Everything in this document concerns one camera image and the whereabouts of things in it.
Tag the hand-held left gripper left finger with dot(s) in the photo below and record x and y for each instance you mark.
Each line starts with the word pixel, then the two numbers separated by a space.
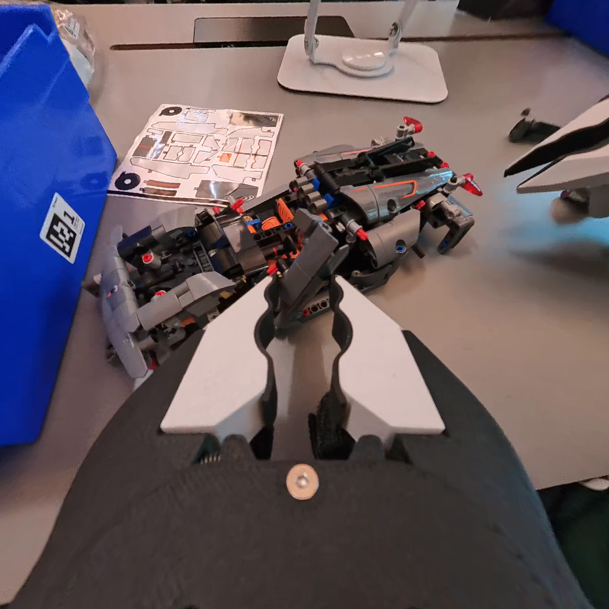
pixel 219 380

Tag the grey black lego car model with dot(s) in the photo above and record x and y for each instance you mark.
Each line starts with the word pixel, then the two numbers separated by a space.
pixel 380 195

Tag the white metal stand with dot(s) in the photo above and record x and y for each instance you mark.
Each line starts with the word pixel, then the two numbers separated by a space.
pixel 418 71

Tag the black curved lego piece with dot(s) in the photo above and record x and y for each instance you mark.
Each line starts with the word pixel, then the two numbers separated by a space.
pixel 530 129

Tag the grey lego door panel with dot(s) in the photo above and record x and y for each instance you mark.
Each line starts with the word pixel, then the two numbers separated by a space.
pixel 309 266

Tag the white sticker sheet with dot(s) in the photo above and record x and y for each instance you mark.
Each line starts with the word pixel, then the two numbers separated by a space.
pixel 200 142

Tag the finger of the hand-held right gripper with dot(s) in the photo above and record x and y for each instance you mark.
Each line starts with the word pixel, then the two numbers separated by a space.
pixel 580 171
pixel 590 119

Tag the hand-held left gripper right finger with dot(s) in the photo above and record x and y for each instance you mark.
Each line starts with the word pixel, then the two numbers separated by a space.
pixel 390 380

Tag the blue plastic bin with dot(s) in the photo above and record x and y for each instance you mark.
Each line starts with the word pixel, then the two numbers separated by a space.
pixel 38 166
pixel 580 19

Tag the clear plastic bag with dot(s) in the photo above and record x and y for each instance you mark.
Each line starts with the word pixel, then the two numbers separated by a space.
pixel 78 38

